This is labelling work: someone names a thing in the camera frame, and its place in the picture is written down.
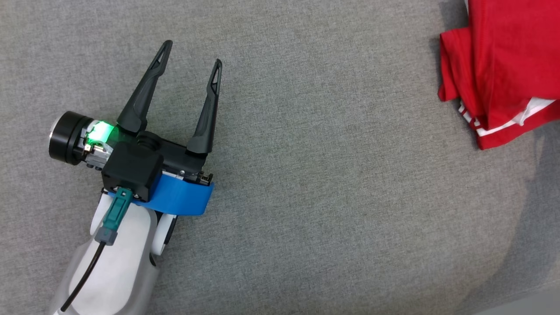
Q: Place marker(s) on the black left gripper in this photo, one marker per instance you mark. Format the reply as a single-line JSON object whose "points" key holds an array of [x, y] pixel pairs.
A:
{"points": [[70, 138]]}

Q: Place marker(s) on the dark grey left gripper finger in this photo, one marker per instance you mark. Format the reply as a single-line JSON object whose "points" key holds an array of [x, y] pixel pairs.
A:
{"points": [[208, 122]]}

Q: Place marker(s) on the red shirt with striped cuffs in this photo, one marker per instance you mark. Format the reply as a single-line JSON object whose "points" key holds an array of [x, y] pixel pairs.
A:
{"points": [[503, 65]]}

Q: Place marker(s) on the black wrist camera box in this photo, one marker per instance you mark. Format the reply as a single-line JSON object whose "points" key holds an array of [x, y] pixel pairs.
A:
{"points": [[131, 170]]}

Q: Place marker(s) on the blue camera mount band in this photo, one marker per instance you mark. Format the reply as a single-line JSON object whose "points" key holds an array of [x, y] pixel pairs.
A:
{"points": [[183, 197]]}

